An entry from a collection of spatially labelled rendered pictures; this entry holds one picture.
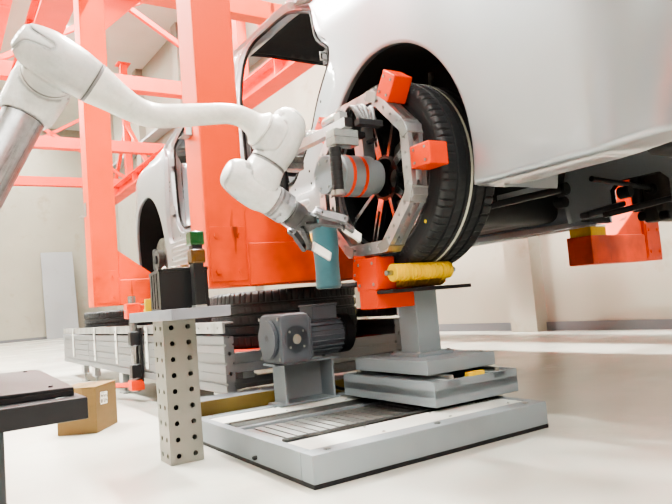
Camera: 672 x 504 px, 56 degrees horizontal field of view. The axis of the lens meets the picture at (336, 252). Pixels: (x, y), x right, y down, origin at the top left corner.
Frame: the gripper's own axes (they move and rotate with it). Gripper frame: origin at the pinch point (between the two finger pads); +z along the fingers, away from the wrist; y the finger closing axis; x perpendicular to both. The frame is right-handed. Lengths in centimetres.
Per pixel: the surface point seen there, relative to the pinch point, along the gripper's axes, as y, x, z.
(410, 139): 21.3, 33.4, 3.7
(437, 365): -4.1, -17.2, 46.6
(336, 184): 4.6, 15.6, -9.0
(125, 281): -235, 97, 6
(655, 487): 57, -65, 47
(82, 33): -192, 218, -90
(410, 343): -19, -3, 49
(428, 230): 10.8, 15.9, 24.3
